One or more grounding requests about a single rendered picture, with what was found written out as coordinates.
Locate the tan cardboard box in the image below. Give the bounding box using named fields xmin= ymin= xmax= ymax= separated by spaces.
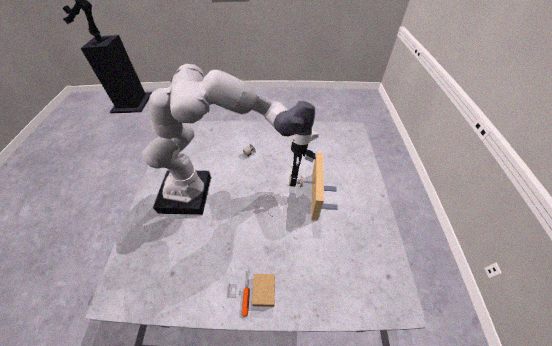
xmin=252 ymin=274 xmax=275 ymax=307

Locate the tan wooden slab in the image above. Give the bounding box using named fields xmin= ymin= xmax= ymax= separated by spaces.
xmin=311 ymin=152 xmax=324 ymax=221

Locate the orange-handled screwdriver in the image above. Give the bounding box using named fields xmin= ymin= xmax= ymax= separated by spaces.
xmin=242 ymin=270 xmax=250 ymax=317

